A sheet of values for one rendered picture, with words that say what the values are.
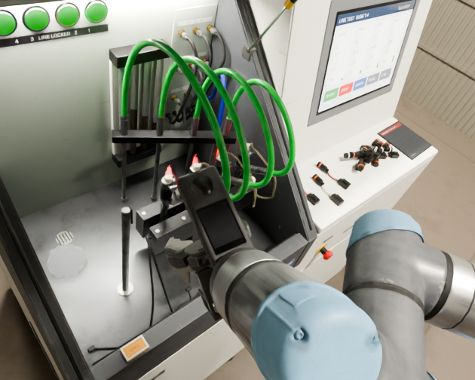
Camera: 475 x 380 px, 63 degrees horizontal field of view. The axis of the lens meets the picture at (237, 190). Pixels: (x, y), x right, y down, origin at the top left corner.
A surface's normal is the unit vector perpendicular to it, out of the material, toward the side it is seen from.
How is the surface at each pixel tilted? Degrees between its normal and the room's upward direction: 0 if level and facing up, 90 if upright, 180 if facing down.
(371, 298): 37
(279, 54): 90
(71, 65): 90
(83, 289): 0
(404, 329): 5
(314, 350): 45
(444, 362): 0
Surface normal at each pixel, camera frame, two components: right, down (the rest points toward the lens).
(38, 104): 0.62, 0.67
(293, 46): 0.66, 0.49
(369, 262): -0.52, -0.71
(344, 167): 0.22, -0.65
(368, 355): 0.32, 0.08
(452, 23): -0.69, 0.43
